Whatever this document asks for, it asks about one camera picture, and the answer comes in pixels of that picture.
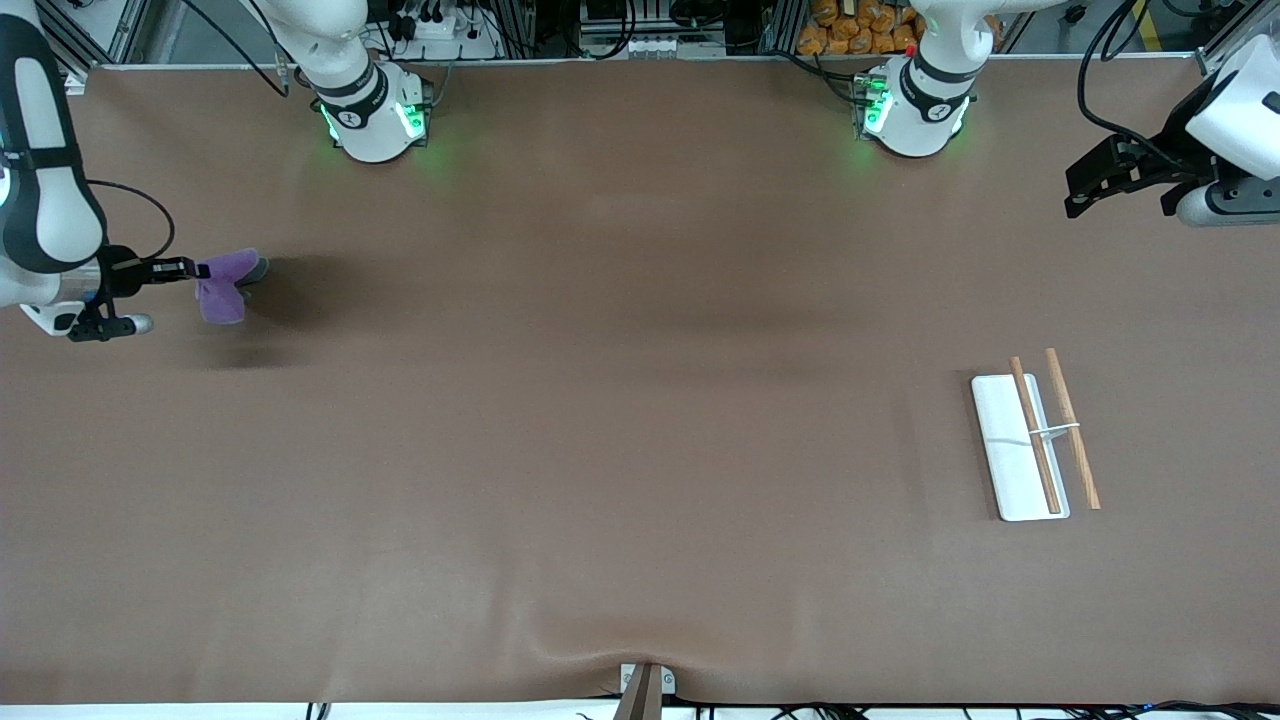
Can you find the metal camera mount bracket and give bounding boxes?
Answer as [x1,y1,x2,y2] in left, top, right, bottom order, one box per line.
[612,662,676,720]

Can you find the white power strip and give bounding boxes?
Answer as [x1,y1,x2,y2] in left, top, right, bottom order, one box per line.
[385,5,501,61]

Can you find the orange packaged goods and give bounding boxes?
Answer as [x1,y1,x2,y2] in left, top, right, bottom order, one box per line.
[797,0,1003,57]

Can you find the white rack with wooden bars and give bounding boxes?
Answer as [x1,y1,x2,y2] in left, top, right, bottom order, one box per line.
[970,347,1102,523]

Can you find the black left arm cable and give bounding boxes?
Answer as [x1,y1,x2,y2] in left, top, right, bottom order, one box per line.
[1076,0,1216,177]

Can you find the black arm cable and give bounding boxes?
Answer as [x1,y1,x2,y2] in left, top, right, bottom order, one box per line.
[1076,0,1216,177]
[85,0,291,269]

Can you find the aluminium frame profile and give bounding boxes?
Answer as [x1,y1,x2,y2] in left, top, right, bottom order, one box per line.
[1195,0,1280,81]
[760,0,807,57]
[40,0,153,71]
[490,0,541,57]

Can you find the purple and grey towel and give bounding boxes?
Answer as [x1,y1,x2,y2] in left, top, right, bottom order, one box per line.
[195,248,269,325]

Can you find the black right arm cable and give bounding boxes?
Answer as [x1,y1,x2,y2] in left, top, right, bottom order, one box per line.
[85,0,291,269]

